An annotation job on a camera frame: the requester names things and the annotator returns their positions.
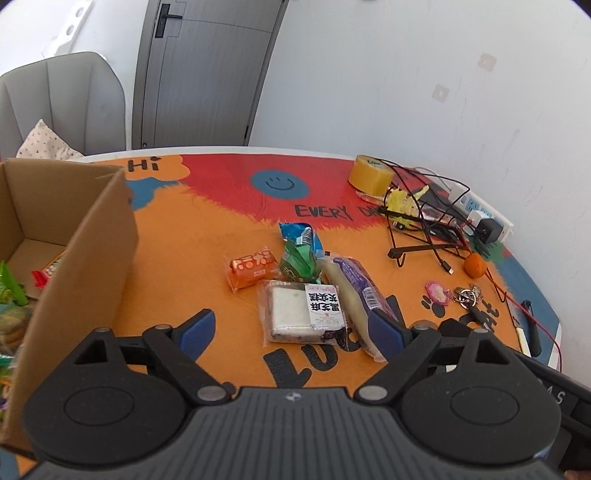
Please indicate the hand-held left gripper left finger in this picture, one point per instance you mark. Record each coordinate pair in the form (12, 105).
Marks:
(198, 330)

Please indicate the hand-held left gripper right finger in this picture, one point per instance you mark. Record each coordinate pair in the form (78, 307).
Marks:
(385, 333)

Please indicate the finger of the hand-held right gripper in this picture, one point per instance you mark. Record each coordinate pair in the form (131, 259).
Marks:
(455, 326)

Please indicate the long purple snack packet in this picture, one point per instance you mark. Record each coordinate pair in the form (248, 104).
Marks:
(358, 286)

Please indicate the orange snack packet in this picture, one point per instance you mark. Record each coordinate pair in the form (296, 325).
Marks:
(251, 267)

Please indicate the white cake snack packet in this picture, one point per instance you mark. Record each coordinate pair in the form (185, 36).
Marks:
(300, 311)

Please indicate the green snack packet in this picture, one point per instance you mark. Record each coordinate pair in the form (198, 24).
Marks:
(298, 265)

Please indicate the brown cardboard box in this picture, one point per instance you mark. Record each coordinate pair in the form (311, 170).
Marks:
(87, 286)

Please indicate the blue snack packet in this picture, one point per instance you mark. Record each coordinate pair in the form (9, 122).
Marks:
(295, 233)

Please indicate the pile of mixed snacks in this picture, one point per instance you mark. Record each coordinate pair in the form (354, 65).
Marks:
(11, 318)

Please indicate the white utility knife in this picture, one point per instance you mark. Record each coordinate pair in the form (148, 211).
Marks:
(517, 323)

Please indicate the small tangerine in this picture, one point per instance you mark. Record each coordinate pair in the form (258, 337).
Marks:
(474, 265)

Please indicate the black pen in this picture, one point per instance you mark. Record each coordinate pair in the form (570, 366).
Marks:
(532, 327)

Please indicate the black charger plug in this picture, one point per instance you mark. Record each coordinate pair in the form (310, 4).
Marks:
(488, 230)

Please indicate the colourful printed table mat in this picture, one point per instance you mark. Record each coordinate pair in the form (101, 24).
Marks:
(207, 221)

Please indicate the white power strip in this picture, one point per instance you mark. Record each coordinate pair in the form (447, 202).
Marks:
(501, 219)

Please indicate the yellow tape roll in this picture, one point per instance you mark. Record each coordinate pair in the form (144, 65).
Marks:
(367, 177)

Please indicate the dotted beige cushion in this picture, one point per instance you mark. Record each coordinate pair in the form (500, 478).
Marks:
(46, 143)

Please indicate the grey door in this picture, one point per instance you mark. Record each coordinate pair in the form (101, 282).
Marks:
(203, 78)

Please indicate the grey chair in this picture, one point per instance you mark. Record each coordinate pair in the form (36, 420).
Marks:
(69, 97)

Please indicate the white plate with holes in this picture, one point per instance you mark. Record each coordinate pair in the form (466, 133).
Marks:
(69, 27)

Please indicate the white wall socket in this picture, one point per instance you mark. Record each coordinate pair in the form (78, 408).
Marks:
(487, 62)
(441, 92)

